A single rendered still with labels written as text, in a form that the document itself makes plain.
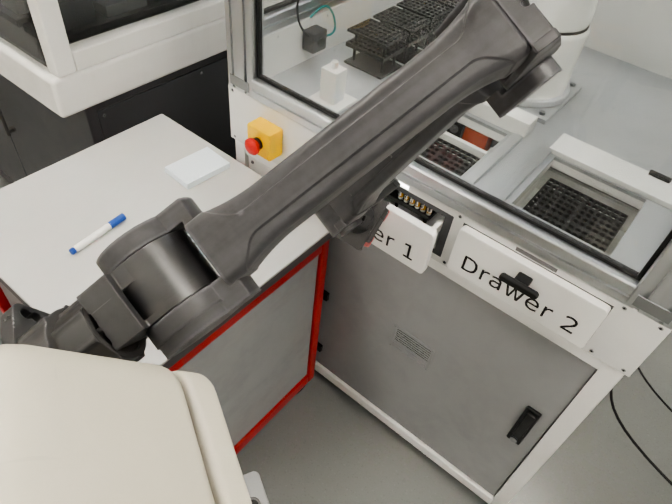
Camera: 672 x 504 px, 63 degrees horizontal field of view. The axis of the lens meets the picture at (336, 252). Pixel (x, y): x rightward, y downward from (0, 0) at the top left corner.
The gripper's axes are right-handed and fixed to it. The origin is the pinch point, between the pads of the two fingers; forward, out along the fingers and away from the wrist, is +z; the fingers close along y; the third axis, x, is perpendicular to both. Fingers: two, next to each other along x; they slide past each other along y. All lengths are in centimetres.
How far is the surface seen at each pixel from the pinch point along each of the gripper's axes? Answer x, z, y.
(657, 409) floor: -79, 119, -4
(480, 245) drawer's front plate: -18.9, 2.9, 7.0
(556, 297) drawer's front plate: -34.8, 4.0, 5.6
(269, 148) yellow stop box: 32.5, 4.2, 3.0
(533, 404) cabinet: -42, 31, -16
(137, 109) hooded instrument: 86, 17, -6
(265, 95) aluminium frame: 38.2, 1.0, 12.6
